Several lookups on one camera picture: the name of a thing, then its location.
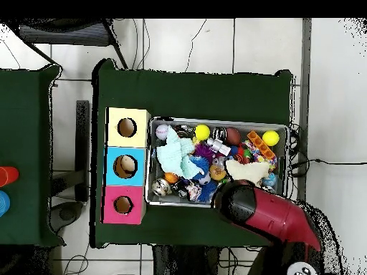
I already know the silver plastic toy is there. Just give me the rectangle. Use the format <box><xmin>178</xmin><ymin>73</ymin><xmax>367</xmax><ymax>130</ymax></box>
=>
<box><xmin>206</xmin><ymin>137</ymin><xmax>232</xmax><ymax>157</ymax></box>

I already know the white toy baseball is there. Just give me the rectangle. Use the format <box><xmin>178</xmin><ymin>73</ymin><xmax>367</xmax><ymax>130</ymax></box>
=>
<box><xmin>155</xmin><ymin>123</ymin><xmax>170</xmax><ymax>141</ymax></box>

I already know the shallow clear mesh bin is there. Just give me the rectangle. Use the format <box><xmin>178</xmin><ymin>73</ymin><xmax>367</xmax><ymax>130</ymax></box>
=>
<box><xmin>145</xmin><ymin>116</ymin><xmax>290</xmax><ymax>212</ymax></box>

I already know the long orange toy brick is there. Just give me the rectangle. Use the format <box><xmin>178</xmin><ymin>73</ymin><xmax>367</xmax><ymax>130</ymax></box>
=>
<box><xmin>247</xmin><ymin>130</ymin><xmax>277</xmax><ymax>161</ymax></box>

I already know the red plastic cup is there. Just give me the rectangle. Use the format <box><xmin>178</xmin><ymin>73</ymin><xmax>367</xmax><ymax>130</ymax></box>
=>
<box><xmin>0</xmin><ymin>166</ymin><xmax>20</xmax><ymax>188</ymax></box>

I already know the toy burger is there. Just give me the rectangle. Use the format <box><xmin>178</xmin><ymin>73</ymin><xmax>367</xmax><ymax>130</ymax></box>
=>
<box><xmin>209</xmin><ymin>164</ymin><xmax>227</xmax><ymax>181</ymax></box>

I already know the wooden box with three holes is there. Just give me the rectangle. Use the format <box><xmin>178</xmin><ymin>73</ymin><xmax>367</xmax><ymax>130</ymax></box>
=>
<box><xmin>101</xmin><ymin>107</ymin><xmax>151</xmax><ymax>226</ymax></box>

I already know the grey stand foot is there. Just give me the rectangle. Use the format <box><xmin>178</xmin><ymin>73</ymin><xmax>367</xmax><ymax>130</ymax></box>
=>
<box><xmin>49</xmin><ymin>201</ymin><xmax>85</xmax><ymax>233</ymax></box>

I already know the blue plastic cup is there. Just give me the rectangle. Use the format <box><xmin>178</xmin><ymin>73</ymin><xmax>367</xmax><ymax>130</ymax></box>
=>
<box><xmin>0</xmin><ymin>190</ymin><xmax>11</xmax><ymax>218</ymax></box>

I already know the dark green tablecloth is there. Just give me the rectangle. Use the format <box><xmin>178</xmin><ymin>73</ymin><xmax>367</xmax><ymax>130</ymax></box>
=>
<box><xmin>91</xmin><ymin>58</ymin><xmax>294</xmax><ymax>249</ymax></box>

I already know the blue spiky toy with eyes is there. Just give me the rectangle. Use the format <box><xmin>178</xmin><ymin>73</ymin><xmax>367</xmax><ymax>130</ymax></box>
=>
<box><xmin>190</xmin><ymin>155</ymin><xmax>211</xmax><ymax>180</ymax></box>

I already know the dark green side table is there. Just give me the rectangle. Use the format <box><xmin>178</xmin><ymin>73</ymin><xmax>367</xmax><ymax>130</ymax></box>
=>
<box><xmin>0</xmin><ymin>64</ymin><xmax>65</xmax><ymax>248</ymax></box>

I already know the black camera stand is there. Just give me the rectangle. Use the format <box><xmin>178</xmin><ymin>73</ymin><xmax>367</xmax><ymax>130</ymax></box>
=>
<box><xmin>50</xmin><ymin>100</ymin><xmax>91</xmax><ymax>203</ymax></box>

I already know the dark chair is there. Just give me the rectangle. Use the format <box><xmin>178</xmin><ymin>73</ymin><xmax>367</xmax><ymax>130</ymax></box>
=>
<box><xmin>11</xmin><ymin>19</ymin><xmax>129</xmax><ymax>70</ymax></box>

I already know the black power cable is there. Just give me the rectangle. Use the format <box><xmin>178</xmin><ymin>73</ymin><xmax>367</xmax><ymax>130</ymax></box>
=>
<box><xmin>290</xmin><ymin>158</ymin><xmax>367</xmax><ymax>168</ymax></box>

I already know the mint green waffle cloth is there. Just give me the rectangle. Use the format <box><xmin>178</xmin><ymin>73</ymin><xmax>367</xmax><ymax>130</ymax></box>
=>
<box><xmin>156</xmin><ymin>125</ymin><xmax>206</xmax><ymax>180</ymax></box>

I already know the cream waffle cloth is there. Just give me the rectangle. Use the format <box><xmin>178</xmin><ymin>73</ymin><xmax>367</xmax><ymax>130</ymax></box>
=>
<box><xmin>225</xmin><ymin>159</ymin><xmax>271</xmax><ymax>184</ymax></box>

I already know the brown toy football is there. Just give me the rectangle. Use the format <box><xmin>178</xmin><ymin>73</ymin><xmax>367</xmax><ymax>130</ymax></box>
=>
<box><xmin>225</xmin><ymin>127</ymin><xmax>242</xmax><ymax>146</ymax></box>

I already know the purple spiky ball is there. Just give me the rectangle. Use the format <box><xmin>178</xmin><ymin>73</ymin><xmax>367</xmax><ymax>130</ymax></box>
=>
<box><xmin>194</xmin><ymin>143</ymin><xmax>216</xmax><ymax>160</ymax></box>

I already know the yellow ball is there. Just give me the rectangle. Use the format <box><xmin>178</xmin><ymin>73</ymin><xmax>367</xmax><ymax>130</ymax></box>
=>
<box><xmin>194</xmin><ymin>124</ymin><xmax>211</xmax><ymax>142</ymax></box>
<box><xmin>262</xmin><ymin>130</ymin><xmax>280</xmax><ymax>147</ymax></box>

